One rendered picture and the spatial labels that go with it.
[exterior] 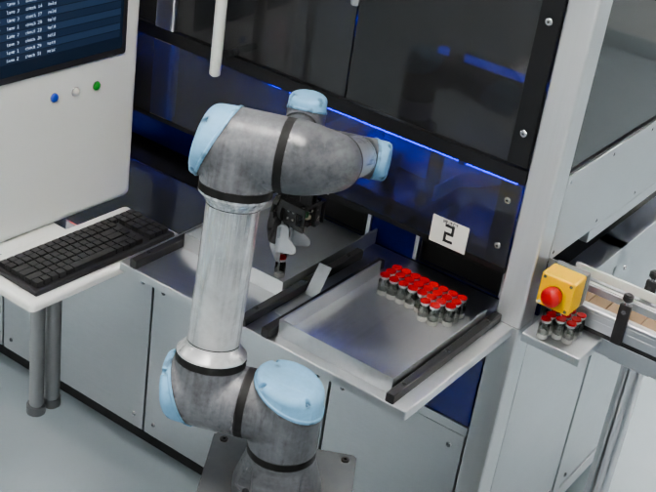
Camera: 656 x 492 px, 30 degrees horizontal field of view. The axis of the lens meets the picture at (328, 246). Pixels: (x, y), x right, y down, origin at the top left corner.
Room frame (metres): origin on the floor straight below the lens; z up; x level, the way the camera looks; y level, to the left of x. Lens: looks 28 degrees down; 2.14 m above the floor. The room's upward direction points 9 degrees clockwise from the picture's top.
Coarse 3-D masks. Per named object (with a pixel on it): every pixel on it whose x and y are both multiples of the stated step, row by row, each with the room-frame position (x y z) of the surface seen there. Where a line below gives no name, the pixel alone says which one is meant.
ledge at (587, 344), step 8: (528, 328) 2.12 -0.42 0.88; (536, 328) 2.12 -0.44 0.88; (528, 336) 2.09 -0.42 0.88; (584, 336) 2.12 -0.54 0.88; (592, 336) 2.12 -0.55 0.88; (528, 344) 2.09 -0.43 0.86; (536, 344) 2.08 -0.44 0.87; (544, 344) 2.07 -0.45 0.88; (552, 344) 2.07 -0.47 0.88; (560, 344) 2.08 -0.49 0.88; (576, 344) 2.09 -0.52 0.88; (584, 344) 2.09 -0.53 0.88; (592, 344) 2.09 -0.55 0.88; (600, 344) 2.12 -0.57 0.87; (552, 352) 2.06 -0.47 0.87; (560, 352) 2.05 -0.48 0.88; (568, 352) 2.05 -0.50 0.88; (576, 352) 2.05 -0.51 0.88; (584, 352) 2.06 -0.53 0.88; (592, 352) 2.09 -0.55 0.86; (568, 360) 2.04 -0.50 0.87; (576, 360) 2.03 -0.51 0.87; (584, 360) 2.06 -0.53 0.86
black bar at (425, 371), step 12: (492, 312) 2.12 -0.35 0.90; (480, 324) 2.07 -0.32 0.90; (492, 324) 2.09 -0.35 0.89; (468, 336) 2.02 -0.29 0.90; (480, 336) 2.05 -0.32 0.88; (444, 348) 1.96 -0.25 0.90; (456, 348) 1.97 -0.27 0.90; (432, 360) 1.92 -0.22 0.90; (444, 360) 1.93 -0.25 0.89; (420, 372) 1.87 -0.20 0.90; (432, 372) 1.90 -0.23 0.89; (408, 384) 1.83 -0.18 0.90; (396, 396) 1.79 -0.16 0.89
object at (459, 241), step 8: (432, 224) 2.22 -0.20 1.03; (440, 224) 2.21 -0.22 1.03; (448, 224) 2.20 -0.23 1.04; (456, 224) 2.20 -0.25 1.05; (432, 232) 2.22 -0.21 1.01; (440, 232) 2.21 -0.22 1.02; (456, 232) 2.19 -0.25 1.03; (464, 232) 2.18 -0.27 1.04; (432, 240) 2.22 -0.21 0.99; (440, 240) 2.21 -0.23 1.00; (448, 240) 2.20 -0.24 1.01; (456, 240) 2.19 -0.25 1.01; (464, 240) 2.18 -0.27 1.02; (456, 248) 2.19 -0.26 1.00; (464, 248) 2.18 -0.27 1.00
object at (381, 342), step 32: (352, 288) 2.16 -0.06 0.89; (288, 320) 1.97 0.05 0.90; (320, 320) 2.02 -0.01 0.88; (352, 320) 2.04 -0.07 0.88; (384, 320) 2.06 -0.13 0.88; (416, 320) 2.08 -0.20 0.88; (480, 320) 2.09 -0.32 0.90; (320, 352) 1.90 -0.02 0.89; (352, 352) 1.93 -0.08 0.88; (384, 352) 1.94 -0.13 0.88; (416, 352) 1.96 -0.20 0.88; (384, 384) 1.82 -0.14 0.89
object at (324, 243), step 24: (264, 216) 2.42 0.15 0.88; (192, 240) 2.22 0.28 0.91; (264, 240) 2.31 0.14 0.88; (312, 240) 2.34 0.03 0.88; (336, 240) 2.36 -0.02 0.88; (360, 240) 2.33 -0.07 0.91; (264, 264) 2.21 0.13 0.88; (288, 264) 2.23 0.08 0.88; (312, 264) 2.18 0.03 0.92; (264, 288) 2.12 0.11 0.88
